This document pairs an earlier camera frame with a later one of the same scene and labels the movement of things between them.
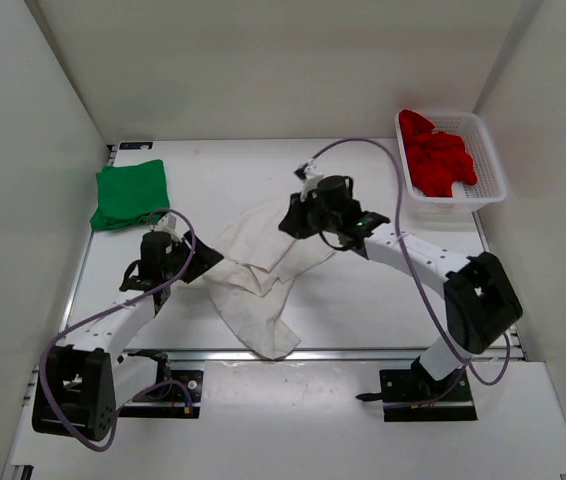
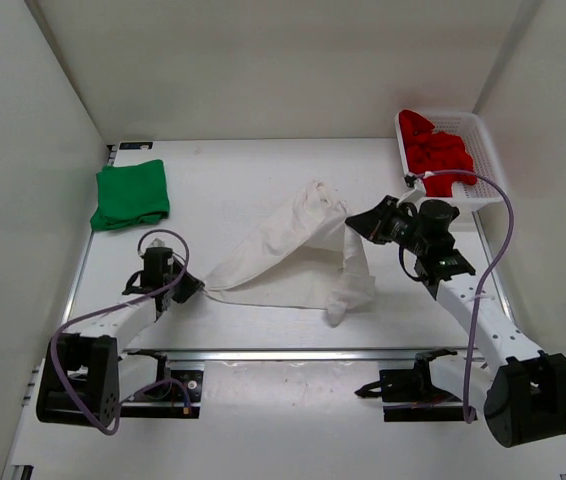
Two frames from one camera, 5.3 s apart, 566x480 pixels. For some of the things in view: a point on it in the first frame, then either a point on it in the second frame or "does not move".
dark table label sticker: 135,145 does not move
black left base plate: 177,397 does not move
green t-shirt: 128,195 does not move
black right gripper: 297,223 -> 374,225
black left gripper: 205,258 -> 191,285
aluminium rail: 328,355 does not move
